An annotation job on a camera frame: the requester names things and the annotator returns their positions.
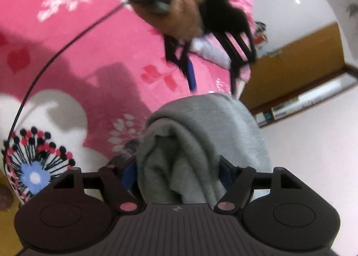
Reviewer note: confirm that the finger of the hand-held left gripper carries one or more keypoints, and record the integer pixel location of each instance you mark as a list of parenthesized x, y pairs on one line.
[(237, 57), (191, 74)]

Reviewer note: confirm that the small wall picture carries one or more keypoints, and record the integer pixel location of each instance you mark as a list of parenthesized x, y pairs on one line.
[(260, 34)]

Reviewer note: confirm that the pink floral blanket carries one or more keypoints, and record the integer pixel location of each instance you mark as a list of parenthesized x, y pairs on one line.
[(84, 48)]

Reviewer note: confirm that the person's left hand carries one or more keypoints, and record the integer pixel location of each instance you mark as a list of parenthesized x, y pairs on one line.
[(179, 18)]

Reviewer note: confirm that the grey cotton garment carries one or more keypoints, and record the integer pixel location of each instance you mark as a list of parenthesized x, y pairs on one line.
[(195, 138)]

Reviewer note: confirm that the row of books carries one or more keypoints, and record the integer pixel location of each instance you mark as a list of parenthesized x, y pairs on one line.
[(302, 102)]

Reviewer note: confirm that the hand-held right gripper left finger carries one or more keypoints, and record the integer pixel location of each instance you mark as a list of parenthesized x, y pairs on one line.
[(128, 176)]

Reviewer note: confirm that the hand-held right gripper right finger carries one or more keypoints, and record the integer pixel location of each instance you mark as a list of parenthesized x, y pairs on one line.
[(225, 172)]

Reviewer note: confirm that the wooden cabinet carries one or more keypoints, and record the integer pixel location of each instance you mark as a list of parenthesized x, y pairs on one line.
[(293, 68)]

